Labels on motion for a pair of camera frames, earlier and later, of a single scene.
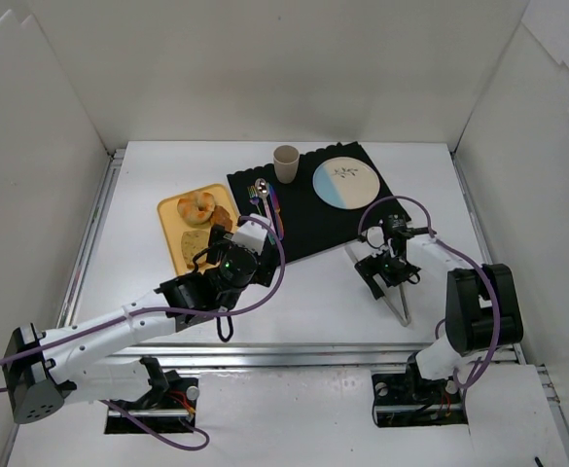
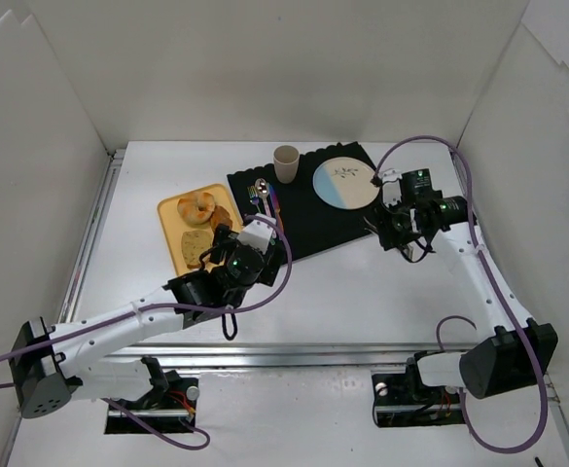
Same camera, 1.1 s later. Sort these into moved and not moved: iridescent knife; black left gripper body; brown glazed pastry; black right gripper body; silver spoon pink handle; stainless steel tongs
Moved: stainless steel tongs; black right gripper body
Not moved: brown glazed pastry; iridescent knife; silver spoon pink handle; black left gripper body
